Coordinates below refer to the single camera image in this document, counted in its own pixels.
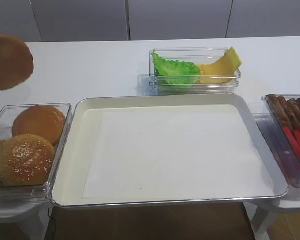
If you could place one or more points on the clear lettuce and cheese container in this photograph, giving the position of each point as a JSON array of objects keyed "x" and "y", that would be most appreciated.
[{"x": 197, "y": 55}]

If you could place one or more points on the green lettuce leaf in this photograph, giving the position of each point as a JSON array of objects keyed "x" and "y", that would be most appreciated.
[{"x": 175, "y": 72}]

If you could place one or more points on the plain brown bun half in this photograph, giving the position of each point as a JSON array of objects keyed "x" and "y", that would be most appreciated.
[{"x": 41, "y": 120}]

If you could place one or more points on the clear bun container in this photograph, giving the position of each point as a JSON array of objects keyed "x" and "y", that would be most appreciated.
[{"x": 34, "y": 192}]

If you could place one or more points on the white metal tray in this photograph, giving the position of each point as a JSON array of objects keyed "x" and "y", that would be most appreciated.
[{"x": 79, "y": 148}]

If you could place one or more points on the yellow cheese slice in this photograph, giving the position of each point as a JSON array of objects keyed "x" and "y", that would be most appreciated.
[
  {"x": 216, "y": 73},
  {"x": 233, "y": 59}
]

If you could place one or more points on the white paper sheet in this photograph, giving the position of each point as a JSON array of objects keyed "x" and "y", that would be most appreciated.
[{"x": 177, "y": 153}]

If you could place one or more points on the clear meat and tomato container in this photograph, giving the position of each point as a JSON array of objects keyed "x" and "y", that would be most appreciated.
[{"x": 281, "y": 141}]

